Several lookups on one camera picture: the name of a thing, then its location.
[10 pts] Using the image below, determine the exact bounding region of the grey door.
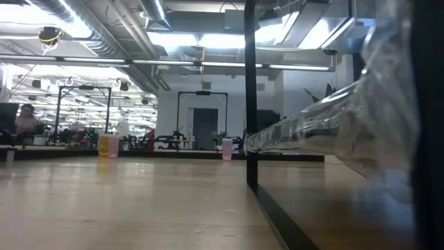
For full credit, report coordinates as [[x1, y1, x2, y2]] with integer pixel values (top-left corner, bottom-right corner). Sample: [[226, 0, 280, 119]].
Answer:
[[192, 108, 219, 151]]

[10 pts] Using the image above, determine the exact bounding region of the small pink pill bottle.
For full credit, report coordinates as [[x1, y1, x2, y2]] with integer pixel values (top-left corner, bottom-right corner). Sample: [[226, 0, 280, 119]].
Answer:
[[108, 135, 120, 159], [221, 137, 234, 162]]

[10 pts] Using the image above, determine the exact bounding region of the overhead light bar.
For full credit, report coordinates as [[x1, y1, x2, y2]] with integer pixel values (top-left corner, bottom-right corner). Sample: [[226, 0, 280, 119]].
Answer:
[[0, 53, 336, 73]]

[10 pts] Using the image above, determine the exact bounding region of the large orange pill bottle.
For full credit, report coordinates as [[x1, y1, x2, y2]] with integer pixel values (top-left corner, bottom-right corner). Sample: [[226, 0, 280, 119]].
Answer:
[[98, 134, 110, 158]]

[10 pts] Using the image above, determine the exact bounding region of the clear plastic sheet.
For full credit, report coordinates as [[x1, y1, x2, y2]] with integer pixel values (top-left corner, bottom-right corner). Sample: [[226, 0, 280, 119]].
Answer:
[[244, 0, 422, 181]]

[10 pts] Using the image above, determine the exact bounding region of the person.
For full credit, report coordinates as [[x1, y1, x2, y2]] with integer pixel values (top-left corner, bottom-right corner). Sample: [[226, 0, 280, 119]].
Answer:
[[13, 103, 45, 145]]

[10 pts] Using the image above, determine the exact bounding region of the black computer monitor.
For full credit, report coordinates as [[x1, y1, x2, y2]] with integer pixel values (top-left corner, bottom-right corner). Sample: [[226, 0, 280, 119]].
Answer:
[[0, 102, 20, 135]]

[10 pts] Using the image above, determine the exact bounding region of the wooden shelf with black frame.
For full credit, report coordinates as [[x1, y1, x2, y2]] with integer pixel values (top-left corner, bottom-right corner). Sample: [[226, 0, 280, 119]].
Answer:
[[244, 0, 444, 250]]

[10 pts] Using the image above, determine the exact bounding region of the black robot station frame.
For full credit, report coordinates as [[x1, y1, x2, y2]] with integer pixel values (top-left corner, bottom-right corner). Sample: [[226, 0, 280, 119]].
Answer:
[[53, 85, 112, 140], [176, 90, 230, 140]]

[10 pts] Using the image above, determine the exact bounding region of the black yellow ceiling cable reel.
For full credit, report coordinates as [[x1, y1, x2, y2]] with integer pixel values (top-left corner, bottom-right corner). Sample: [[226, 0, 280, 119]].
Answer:
[[37, 26, 63, 45]]

